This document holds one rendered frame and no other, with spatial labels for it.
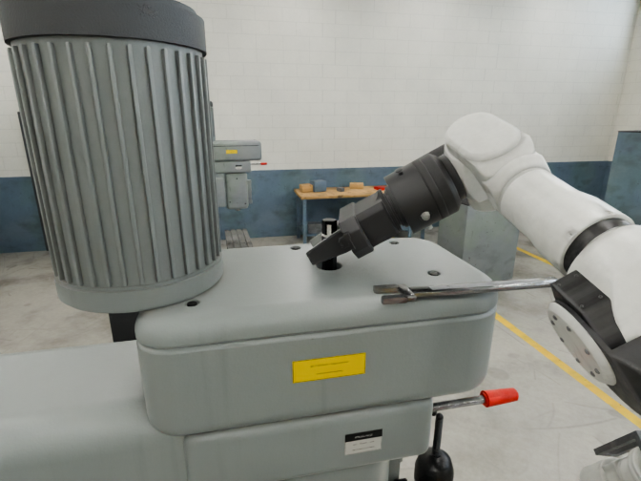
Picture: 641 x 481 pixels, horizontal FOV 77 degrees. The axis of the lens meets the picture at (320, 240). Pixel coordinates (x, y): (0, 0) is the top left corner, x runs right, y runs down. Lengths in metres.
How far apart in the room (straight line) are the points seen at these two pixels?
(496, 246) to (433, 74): 3.66
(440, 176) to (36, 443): 0.57
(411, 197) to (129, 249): 0.33
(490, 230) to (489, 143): 4.81
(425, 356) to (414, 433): 0.13
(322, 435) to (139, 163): 0.40
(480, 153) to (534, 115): 8.58
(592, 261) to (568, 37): 9.11
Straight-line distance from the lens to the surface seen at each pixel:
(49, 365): 0.71
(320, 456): 0.61
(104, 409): 0.59
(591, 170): 10.17
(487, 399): 0.67
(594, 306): 0.39
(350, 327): 0.49
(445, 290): 0.51
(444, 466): 0.87
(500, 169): 0.49
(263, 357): 0.48
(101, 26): 0.46
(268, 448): 0.58
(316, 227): 6.63
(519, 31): 8.84
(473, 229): 5.14
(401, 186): 0.53
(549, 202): 0.44
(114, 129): 0.45
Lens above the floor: 2.10
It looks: 17 degrees down
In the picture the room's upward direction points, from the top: straight up
